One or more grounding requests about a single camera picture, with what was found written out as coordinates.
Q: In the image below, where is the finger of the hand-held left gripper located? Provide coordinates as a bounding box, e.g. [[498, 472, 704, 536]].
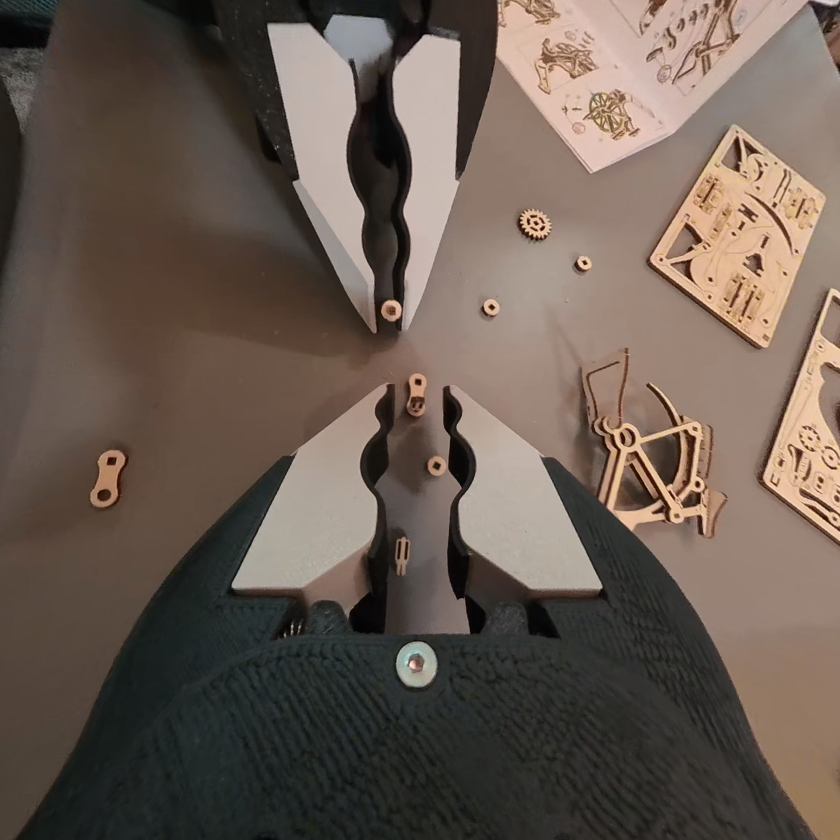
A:
[[391, 33, 469, 330], [266, 21, 385, 336]]

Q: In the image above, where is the wooden parts sheet curved cutout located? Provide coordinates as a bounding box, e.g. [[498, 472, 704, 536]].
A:
[[758, 289, 840, 546]]

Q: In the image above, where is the grey fabric chair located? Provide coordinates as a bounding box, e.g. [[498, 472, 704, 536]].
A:
[[0, 33, 53, 129]]

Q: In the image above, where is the wooden parts sheet mostly full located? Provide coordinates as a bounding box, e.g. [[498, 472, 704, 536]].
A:
[[648, 125, 826, 350]]

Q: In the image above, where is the white instruction booklet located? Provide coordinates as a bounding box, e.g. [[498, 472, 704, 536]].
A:
[[495, 0, 807, 175]]

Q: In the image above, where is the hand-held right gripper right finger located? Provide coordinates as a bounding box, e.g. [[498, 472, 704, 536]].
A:
[[441, 386, 605, 606]]

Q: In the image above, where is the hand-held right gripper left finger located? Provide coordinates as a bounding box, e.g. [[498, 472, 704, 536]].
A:
[[230, 385, 396, 603]]

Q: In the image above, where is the wooden model frame assembly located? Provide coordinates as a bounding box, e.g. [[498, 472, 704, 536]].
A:
[[581, 348, 729, 539]]

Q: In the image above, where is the flat wooden two-hole link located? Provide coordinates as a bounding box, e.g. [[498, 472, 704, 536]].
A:
[[88, 448, 129, 509]]

